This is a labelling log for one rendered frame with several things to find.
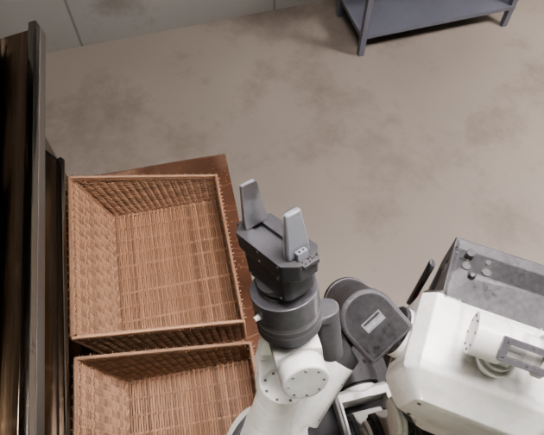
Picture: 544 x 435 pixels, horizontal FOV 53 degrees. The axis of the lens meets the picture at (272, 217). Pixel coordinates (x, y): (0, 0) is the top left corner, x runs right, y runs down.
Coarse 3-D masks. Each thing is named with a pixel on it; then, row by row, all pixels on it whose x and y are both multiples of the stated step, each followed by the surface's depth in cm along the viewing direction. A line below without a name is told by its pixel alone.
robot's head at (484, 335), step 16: (480, 320) 79; (496, 320) 79; (480, 336) 78; (496, 336) 78; (512, 336) 78; (528, 336) 79; (480, 352) 79; (496, 352) 78; (512, 352) 78; (528, 352) 78; (496, 368) 83; (512, 368) 84
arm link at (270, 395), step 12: (264, 348) 81; (264, 360) 81; (264, 372) 81; (276, 372) 83; (264, 384) 80; (276, 384) 81; (264, 396) 79; (276, 396) 79; (288, 396) 79; (276, 408) 79; (288, 408) 79
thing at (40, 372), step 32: (0, 64) 122; (0, 96) 117; (0, 128) 112; (0, 160) 108; (0, 192) 104; (0, 224) 100; (0, 256) 97; (0, 288) 93; (0, 320) 90; (0, 352) 88; (0, 384) 85; (0, 416) 82
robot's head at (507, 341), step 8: (504, 336) 77; (504, 344) 76; (512, 344) 76; (520, 344) 76; (528, 344) 76; (504, 352) 76; (536, 352) 75; (504, 360) 76; (512, 360) 76; (520, 368) 76; (528, 368) 76; (536, 368) 76
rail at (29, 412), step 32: (32, 32) 123; (32, 64) 117; (32, 96) 112; (32, 128) 108; (32, 160) 104; (32, 192) 100; (32, 224) 97; (32, 256) 93; (32, 288) 90; (32, 320) 88; (32, 352) 85; (32, 384) 83; (32, 416) 80
